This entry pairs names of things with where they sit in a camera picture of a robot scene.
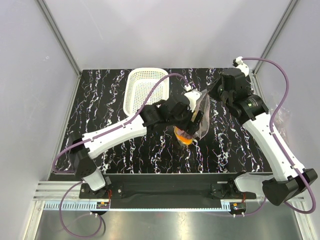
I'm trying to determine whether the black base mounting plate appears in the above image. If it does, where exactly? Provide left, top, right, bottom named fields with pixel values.
left=79, top=173, right=256, bottom=211

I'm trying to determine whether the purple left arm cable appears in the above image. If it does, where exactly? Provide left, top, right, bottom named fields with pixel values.
left=52, top=73, right=191, bottom=238

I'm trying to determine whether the clear pink-dotted zip bag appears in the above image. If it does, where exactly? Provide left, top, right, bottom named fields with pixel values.
left=173, top=89, right=210, bottom=147

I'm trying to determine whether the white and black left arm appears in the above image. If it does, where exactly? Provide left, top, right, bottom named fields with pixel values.
left=68, top=96, right=204, bottom=198

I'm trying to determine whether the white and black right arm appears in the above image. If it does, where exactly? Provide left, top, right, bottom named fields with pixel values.
left=207, top=68, right=318, bottom=206

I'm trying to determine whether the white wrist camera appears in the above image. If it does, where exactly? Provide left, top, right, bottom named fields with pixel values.
left=232, top=56, right=250, bottom=77
left=183, top=85, right=202, bottom=112

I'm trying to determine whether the pile of spare plastic bags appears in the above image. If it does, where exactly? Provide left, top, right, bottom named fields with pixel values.
left=274, top=106, right=291, bottom=145

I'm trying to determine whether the white perforated plastic basket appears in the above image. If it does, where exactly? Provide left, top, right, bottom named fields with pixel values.
left=123, top=67, right=170, bottom=117

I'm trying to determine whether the orange mango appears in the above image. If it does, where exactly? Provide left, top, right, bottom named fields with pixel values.
left=174, top=126, right=193, bottom=146

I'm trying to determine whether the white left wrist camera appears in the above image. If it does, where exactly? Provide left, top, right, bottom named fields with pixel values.
left=183, top=85, right=202, bottom=112

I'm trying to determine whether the aluminium frame rail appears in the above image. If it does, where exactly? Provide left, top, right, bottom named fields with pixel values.
left=32, top=181, right=87, bottom=201

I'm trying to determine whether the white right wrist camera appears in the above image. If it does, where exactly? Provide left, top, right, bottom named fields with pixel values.
left=232, top=56, right=250, bottom=77

